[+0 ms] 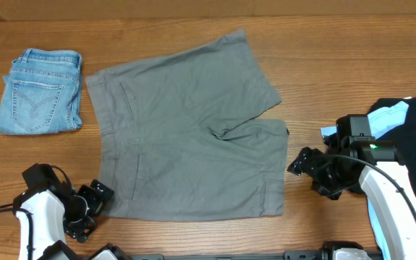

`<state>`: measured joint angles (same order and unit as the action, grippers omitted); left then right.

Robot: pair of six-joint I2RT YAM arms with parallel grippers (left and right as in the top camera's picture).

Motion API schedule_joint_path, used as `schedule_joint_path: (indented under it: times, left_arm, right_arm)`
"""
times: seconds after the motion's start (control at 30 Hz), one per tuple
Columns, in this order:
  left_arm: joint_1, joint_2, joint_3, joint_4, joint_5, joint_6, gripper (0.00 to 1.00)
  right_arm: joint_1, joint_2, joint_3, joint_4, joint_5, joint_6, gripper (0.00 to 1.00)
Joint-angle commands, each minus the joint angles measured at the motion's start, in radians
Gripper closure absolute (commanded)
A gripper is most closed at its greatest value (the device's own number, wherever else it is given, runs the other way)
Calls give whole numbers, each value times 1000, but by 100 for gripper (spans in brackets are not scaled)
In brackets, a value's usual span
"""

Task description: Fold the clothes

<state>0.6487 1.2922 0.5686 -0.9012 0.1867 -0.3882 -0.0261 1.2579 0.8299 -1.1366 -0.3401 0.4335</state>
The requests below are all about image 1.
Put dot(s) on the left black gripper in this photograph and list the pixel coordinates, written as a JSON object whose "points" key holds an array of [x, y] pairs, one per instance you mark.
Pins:
{"points": [[77, 229]]}

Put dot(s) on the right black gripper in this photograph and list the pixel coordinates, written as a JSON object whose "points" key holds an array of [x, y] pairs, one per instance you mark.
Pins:
{"points": [[307, 164]]}

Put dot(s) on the grey shorts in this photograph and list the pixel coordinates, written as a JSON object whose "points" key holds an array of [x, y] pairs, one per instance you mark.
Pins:
{"points": [[183, 138]]}

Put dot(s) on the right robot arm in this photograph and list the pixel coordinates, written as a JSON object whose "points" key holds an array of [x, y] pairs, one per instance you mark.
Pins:
{"points": [[355, 161]]}

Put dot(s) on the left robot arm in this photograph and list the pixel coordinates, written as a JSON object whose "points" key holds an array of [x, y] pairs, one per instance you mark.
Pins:
{"points": [[50, 209]]}

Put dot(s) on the light blue shirt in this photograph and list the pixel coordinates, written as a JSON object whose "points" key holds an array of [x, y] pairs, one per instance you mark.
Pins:
{"points": [[381, 121]]}

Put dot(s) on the folded blue jeans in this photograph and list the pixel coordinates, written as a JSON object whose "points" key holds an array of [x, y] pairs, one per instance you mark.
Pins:
{"points": [[42, 93]]}

